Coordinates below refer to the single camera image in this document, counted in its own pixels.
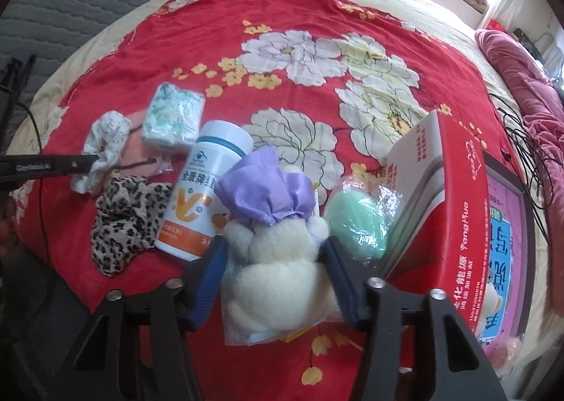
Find red floral blanket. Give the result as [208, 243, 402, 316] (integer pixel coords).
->
[9, 0, 553, 384]

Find leopard print scrunchie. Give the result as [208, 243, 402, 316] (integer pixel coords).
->
[90, 174, 173, 277]

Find red cardboard box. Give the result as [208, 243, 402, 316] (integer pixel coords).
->
[378, 109, 537, 342]

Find pink quilt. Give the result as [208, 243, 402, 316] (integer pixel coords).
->
[475, 29, 564, 230]

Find green white tissue pack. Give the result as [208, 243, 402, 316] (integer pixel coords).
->
[141, 82, 206, 154]

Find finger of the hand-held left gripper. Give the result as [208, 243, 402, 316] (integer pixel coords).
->
[57, 153, 100, 178]

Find pink printed board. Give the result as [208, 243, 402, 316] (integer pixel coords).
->
[478, 150, 536, 344]

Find pink item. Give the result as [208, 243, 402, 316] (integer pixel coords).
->
[115, 109, 179, 176]

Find white patterned scrunchie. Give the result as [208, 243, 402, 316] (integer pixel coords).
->
[70, 112, 134, 196]

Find black cables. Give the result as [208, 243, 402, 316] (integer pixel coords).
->
[488, 92, 557, 254]

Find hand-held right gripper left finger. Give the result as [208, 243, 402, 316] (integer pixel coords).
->
[57, 238, 230, 401]

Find white orange vitamin bottle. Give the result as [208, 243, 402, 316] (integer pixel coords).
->
[154, 120, 255, 261]

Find white plush toy purple bow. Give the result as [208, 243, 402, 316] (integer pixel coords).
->
[218, 148, 341, 346]

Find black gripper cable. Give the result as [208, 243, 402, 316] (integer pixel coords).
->
[15, 101, 51, 261]

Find green puff in plastic bag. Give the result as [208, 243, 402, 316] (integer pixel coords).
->
[324, 176, 404, 261]

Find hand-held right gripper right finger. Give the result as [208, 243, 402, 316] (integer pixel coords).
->
[323, 236, 507, 401]

